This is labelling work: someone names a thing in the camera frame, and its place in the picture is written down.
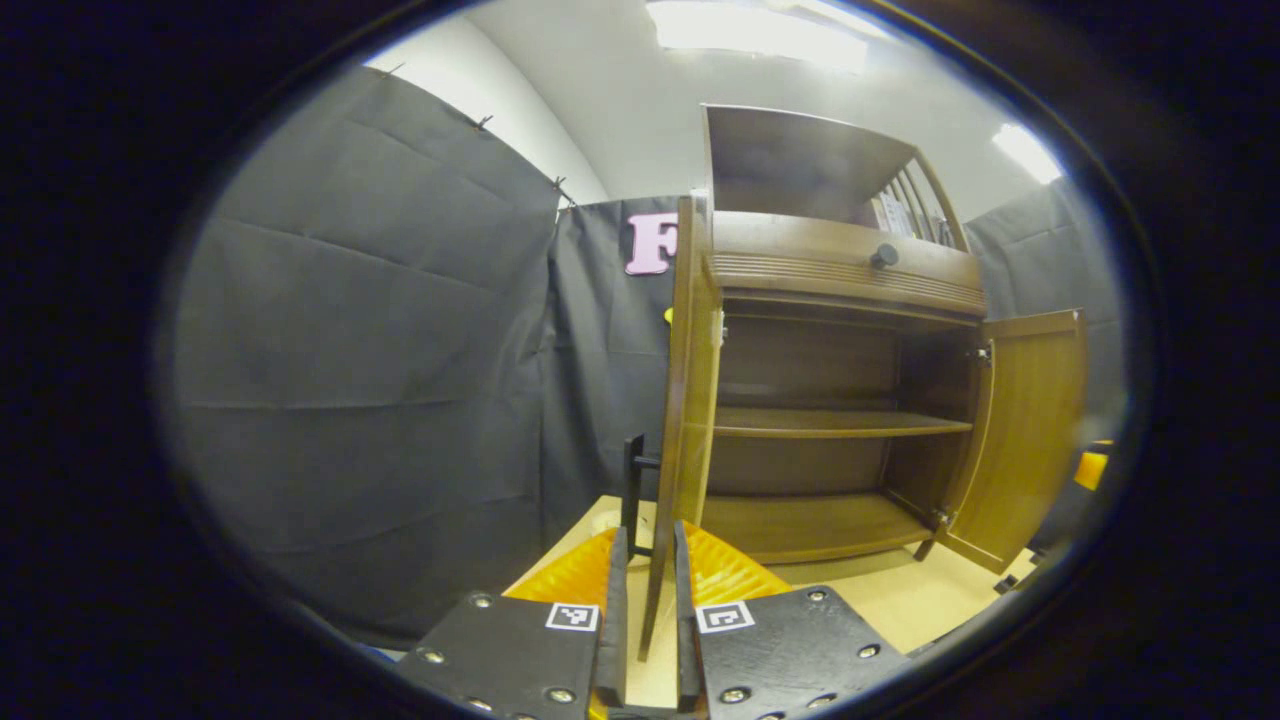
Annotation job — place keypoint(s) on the small grey book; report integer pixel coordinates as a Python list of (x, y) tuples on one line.
[(903, 218)]

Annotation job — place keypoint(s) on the wooden double-door shoe cabinet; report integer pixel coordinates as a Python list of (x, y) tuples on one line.
[(800, 160)]

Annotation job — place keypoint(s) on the wooden cabinet drawer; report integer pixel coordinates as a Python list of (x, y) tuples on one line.
[(800, 250)]

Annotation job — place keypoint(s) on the small ceiling light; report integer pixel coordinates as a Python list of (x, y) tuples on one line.
[(1025, 152)]

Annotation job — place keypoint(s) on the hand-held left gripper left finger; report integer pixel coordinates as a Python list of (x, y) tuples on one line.
[(612, 640)]

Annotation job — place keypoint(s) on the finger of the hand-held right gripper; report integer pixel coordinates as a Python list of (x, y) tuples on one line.
[(1092, 470)]

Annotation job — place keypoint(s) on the black table clamp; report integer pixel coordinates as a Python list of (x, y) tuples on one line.
[(1006, 583)]

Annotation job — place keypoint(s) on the wooden cabinet shelf board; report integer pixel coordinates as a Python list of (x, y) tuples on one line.
[(840, 422)]

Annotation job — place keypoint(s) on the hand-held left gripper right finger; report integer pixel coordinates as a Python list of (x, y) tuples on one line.
[(687, 650)]

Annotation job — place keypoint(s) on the wooden shoe cabinet door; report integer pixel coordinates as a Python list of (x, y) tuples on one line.
[(1030, 430), (690, 420)]

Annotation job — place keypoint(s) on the black round drawer knob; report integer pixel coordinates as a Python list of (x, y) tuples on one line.
[(884, 256)]

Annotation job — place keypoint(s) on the large ceiling light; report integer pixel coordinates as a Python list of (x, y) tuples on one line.
[(750, 30)]

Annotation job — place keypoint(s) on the black backdrop cloth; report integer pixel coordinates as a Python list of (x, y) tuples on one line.
[(380, 350)]

